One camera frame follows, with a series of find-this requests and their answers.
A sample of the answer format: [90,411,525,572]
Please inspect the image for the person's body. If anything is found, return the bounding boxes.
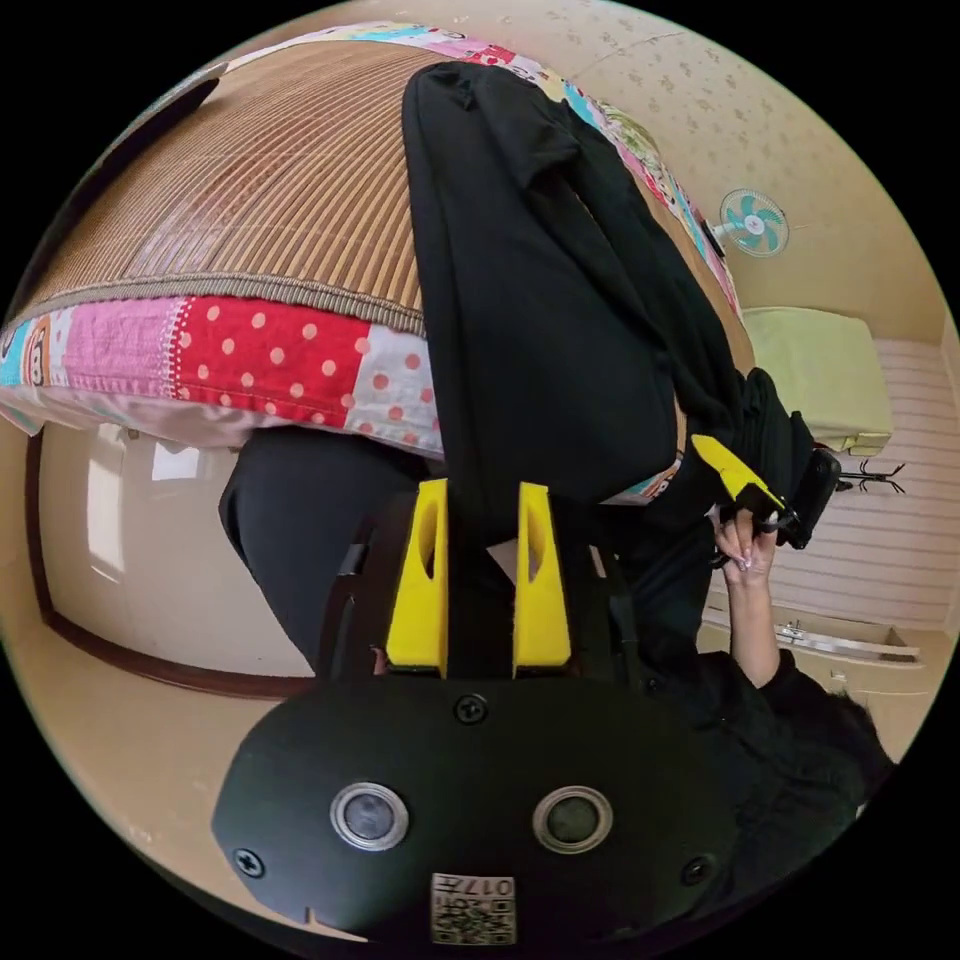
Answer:
[217,428,898,935]

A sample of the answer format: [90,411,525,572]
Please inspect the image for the person's right hand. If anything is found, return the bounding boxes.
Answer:
[713,508,775,595]

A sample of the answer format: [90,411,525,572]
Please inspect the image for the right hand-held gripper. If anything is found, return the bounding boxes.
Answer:
[690,434,843,553]

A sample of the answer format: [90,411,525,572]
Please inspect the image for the black pants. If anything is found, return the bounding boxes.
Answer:
[401,59,815,553]

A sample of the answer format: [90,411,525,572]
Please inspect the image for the wall fan with teal blades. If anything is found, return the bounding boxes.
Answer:
[707,187,791,261]

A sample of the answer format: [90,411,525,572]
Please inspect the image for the bed with woven mat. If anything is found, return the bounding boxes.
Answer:
[0,20,748,505]

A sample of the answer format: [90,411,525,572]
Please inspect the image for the person's right forearm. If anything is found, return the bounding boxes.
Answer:
[722,575,783,689]

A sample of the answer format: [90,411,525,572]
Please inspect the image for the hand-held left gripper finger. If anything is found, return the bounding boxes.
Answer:
[512,482,574,679]

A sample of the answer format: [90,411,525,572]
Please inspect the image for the black coat stand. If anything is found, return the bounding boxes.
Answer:
[838,460,909,496]

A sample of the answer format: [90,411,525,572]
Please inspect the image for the pale green cupboard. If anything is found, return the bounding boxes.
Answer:
[742,305,896,458]

